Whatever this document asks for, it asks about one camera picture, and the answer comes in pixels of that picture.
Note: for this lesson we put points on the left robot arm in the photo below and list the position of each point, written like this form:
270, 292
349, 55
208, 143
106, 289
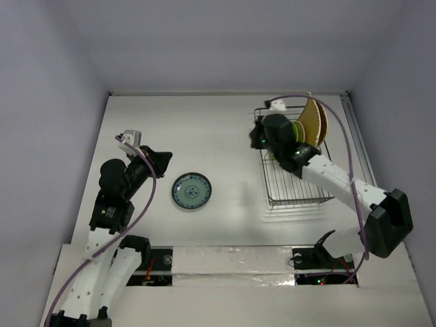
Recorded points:
111, 256

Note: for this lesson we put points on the blue patterned plate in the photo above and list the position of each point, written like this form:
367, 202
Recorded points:
191, 191

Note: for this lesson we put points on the oval bamboo tray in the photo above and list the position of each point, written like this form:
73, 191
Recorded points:
323, 123

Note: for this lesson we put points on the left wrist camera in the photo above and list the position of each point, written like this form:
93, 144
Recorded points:
131, 137

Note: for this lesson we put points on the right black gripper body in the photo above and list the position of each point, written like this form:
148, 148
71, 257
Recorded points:
256, 135

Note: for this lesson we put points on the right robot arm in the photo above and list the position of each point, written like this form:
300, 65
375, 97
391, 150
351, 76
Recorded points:
384, 217

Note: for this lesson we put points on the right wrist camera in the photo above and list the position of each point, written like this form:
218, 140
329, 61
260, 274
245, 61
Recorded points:
275, 105

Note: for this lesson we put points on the wire dish rack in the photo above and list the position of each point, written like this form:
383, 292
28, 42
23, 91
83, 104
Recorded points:
283, 189

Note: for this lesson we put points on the green plate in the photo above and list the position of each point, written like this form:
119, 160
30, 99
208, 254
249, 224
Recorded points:
299, 131

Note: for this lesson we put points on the square bamboo tray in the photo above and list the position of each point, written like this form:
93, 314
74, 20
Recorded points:
310, 118

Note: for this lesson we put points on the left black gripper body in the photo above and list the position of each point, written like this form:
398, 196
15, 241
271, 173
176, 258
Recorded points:
139, 170

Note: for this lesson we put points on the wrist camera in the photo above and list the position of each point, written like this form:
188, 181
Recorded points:
275, 105
131, 137

